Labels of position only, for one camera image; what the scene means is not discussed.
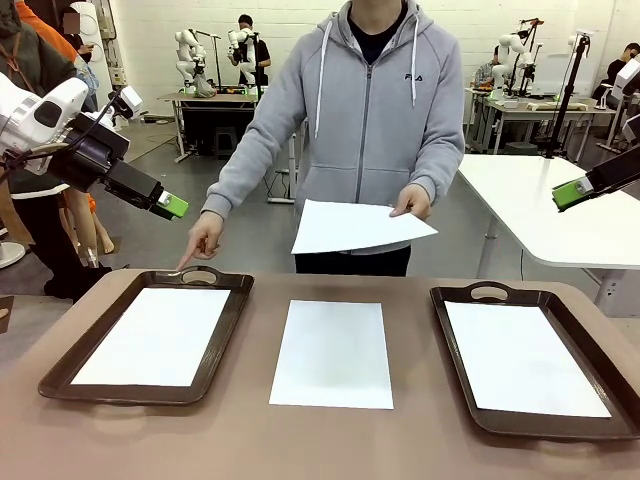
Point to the long background table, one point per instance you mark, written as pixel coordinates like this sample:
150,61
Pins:
525,112

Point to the person in olive jacket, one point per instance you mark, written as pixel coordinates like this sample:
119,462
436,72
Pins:
30,55

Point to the brown plastic serving tray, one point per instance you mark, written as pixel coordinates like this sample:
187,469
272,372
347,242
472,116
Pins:
224,330
550,427

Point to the seated person plaid shirt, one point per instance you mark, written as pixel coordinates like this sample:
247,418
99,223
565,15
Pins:
485,72

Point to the beige mannequin legs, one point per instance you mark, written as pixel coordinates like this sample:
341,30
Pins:
80,220

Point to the white side table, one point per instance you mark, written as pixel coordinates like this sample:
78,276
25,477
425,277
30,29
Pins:
525,210

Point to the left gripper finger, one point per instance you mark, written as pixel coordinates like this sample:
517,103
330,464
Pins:
161,212
175,206

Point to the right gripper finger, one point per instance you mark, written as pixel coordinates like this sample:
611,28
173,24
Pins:
571,197
567,186

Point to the white A4 paper sheet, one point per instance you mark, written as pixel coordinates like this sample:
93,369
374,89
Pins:
525,360
150,335
355,227
330,360

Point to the person's left hand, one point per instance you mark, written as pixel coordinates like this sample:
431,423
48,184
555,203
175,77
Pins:
417,200

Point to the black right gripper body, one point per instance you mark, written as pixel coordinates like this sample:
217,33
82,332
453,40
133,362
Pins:
615,172

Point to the white fan base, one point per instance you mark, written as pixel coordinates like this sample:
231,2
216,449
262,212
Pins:
10,255

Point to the person's right forearm gray sleeve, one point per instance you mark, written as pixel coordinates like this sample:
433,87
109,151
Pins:
235,170

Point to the background workbench black panel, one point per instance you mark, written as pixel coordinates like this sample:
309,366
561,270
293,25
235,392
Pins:
210,120

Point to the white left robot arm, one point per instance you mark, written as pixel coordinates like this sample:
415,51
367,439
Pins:
20,115

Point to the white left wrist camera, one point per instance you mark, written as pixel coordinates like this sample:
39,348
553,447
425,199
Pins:
129,100

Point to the person in gray hoodie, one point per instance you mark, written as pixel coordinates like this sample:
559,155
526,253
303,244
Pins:
370,125

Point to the black stool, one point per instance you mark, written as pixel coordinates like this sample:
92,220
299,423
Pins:
226,142

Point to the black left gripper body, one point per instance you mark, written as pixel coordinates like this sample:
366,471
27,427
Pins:
100,155

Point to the black tripod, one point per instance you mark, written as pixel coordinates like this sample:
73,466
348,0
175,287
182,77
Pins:
569,85

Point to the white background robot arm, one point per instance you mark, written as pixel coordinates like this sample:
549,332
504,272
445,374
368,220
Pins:
187,50
242,50
510,42

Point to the seated person in black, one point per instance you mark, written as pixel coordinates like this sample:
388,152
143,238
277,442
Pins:
610,77

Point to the person's left forearm gray sleeve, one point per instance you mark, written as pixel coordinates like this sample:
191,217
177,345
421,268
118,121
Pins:
440,170

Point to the wall electric box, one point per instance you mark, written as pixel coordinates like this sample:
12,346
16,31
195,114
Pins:
117,75

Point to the standing person in black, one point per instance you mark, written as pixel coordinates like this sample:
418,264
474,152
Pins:
261,55

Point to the person's right hand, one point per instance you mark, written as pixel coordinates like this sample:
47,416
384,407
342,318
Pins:
205,235

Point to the person in orange jacket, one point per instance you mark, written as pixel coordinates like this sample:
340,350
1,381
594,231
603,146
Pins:
50,37

